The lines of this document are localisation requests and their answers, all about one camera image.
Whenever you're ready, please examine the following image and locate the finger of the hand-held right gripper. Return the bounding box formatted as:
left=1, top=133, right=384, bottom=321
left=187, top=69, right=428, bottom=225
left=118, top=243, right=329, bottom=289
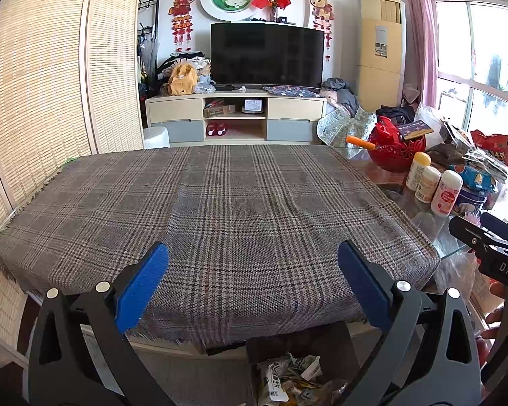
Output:
left=480, top=212, right=508, bottom=249
left=449, top=216, right=492, bottom=255

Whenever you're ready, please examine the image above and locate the yellow plush backpack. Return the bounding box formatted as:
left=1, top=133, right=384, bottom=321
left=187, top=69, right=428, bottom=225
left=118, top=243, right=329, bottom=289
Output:
left=167, top=63, right=199, bottom=96

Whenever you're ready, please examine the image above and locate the small white device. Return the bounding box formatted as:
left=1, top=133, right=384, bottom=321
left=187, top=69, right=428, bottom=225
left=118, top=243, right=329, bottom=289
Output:
left=242, top=98, right=265, bottom=116

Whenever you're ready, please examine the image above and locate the brown cardboard box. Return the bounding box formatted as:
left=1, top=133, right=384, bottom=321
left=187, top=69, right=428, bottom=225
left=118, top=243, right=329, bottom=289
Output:
left=203, top=105, right=236, bottom=118

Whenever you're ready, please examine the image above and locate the red plastic bag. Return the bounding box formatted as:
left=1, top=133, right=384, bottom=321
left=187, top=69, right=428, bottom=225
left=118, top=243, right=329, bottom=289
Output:
left=370, top=116, right=401, bottom=144

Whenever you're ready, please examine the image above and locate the crumpled silver plastic bag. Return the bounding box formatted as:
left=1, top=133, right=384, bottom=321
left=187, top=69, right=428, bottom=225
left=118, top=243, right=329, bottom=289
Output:
left=194, top=61, right=217, bottom=94

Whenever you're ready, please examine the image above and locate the clear zip bag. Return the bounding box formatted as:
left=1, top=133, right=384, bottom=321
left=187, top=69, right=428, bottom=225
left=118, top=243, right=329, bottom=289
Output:
left=414, top=102, right=445, bottom=144

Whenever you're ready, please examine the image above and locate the pile of clothes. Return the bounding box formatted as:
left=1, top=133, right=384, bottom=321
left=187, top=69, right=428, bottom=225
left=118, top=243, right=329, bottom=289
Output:
left=320, top=77, right=360, bottom=115

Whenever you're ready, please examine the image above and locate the beige and grey TV cabinet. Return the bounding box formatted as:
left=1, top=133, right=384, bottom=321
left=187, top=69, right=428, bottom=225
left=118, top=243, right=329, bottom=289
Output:
left=145, top=90, right=327, bottom=144

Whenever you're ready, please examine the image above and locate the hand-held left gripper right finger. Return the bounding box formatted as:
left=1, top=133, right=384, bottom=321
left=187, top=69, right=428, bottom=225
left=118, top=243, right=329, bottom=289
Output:
left=337, top=240, right=483, bottom=406

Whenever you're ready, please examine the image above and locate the white bottle with yellow cap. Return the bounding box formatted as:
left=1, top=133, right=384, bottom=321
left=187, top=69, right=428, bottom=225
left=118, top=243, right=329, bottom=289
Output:
left=405, top=151, right=431, bottom=191

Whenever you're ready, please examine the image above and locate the printed round tin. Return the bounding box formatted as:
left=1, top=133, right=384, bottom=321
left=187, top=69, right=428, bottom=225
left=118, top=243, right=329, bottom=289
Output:
left=454, top=186, right=488, bottom=217

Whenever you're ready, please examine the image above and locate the clear umbrella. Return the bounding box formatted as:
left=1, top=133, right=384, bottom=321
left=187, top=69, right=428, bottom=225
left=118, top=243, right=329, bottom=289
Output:
left=137, top=36, right=159, bottom=89

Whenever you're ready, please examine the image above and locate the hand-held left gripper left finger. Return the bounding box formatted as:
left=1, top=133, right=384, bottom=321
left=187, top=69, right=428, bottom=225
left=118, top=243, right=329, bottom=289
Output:
left=27, top=242, right=170, bottom=406

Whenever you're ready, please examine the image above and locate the white paper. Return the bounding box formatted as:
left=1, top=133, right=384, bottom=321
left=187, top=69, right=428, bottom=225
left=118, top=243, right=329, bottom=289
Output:
left=294, top=355, right=323, bottom=381

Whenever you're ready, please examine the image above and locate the black television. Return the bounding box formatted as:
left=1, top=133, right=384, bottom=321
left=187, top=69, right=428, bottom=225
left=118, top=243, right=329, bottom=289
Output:
left=210, top=22, right=326, bottom=90

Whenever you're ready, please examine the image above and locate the pink curtain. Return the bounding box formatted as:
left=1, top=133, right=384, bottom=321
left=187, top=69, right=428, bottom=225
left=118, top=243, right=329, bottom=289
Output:
left=398, top=0, right=439, bottom=106

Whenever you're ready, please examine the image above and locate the red hanging ornament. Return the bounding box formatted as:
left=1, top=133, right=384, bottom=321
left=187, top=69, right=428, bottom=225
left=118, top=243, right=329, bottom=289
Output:
left=168, top=0, right=195, bottom=54
left=311, top=0, right=335, bottom=62

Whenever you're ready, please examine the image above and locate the grey plaid tablecloth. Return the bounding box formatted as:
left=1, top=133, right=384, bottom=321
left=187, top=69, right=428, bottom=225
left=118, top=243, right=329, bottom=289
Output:
left=0, top=144, right=442, bottom=349

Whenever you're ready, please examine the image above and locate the black trash bin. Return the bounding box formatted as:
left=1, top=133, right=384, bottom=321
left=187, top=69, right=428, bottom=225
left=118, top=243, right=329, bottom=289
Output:
left=246, top=321, right=365, bottom=406

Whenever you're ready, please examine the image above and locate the bamboo folding screen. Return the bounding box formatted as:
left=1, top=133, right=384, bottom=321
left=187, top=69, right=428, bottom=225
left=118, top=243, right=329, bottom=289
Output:
left=0, top=0, right=147, bottom=347

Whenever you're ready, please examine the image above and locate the white plastic stool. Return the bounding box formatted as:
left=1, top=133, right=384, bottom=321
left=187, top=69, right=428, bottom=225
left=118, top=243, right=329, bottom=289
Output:
left=143, top=126, right=171, bottom=150

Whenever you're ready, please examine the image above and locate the person's right hand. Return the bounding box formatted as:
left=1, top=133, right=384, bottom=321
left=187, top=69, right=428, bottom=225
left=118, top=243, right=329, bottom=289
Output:
left=480, top=283, right=508, bottom=341

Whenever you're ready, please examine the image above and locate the white bottle with pink label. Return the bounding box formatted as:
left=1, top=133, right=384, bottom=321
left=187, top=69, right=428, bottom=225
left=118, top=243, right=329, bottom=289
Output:
left=430, top=170, right=463, bottom=217

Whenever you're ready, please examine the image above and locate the blue snack bag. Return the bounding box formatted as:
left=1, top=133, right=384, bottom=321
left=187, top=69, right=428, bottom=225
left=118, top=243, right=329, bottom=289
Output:
left=455, top=164, right=498, bottom=192

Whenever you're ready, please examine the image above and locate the large clear plastic bag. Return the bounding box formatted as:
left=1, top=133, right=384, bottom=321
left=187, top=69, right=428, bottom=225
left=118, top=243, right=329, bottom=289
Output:
left=410, top=209, right=480, bottom=305

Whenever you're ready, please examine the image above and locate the black bag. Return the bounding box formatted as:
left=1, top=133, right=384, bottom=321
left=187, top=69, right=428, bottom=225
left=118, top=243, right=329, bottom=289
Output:
left=376, top=106, right=416, bottom=127

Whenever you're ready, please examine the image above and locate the brown cloth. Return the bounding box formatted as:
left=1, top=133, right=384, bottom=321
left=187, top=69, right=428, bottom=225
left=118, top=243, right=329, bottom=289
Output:
left=427, top=143, right=468, bottom=170

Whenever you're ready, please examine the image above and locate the red snack bag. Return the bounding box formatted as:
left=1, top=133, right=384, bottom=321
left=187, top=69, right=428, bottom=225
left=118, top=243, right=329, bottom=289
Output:
left=471, top=130, right=508, bottom=180

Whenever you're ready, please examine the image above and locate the white framed window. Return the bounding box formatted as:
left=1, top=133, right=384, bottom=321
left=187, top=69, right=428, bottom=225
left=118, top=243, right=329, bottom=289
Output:
left=423, top=0, right=508, bottom=221

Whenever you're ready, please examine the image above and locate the red plastic basket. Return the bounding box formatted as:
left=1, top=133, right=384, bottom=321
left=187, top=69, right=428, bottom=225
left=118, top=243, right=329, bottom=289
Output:
left=367, top=133, right=427, bottom=173

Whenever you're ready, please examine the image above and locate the dark patterned cushion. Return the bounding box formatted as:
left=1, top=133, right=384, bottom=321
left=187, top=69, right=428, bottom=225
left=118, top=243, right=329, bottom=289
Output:
left=262, top=85, right=322, bottom=98

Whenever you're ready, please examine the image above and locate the stack of silver foil packets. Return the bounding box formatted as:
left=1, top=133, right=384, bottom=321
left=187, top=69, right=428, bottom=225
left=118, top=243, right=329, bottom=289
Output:
left=440, top=120, right=508, bottom=174

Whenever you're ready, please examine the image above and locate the orange handled knife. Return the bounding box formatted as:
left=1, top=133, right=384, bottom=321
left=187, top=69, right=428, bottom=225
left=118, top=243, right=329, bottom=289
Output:
left=346, top=135, right=379, bottom=150

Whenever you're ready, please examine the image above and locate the clear plastic wrapper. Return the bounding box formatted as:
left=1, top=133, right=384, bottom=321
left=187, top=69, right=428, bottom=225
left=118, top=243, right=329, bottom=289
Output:
left=317, top=381, right=350, bottom=406

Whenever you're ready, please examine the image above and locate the green floral cloth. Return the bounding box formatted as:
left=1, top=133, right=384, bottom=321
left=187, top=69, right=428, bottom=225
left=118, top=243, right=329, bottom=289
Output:
left=317, top=106, right=378, bottom=159

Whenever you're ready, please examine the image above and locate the white printed box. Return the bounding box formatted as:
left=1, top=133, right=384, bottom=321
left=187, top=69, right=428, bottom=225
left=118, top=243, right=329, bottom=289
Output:
left=258, top=361, right=289, bottom=403

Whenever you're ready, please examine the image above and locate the dark blue book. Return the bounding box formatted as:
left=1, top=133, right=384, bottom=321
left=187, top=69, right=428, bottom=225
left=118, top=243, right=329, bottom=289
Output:
left=396, top=119, right=435, bottom=140

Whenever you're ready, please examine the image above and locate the dark clothes heap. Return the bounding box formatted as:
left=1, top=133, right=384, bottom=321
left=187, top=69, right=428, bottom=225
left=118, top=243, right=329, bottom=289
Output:
left=156, top=51, right=210, bottom=81

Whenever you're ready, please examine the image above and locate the flower vase with red flags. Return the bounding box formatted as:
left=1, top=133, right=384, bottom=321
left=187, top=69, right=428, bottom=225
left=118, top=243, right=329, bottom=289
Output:
left=251, top=0, right=293, bottom=23

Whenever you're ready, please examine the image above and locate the beige standing air conditioner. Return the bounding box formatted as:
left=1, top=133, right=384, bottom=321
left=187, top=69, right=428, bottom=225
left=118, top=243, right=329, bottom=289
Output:
left=356, top=0, right=407, bottom=113

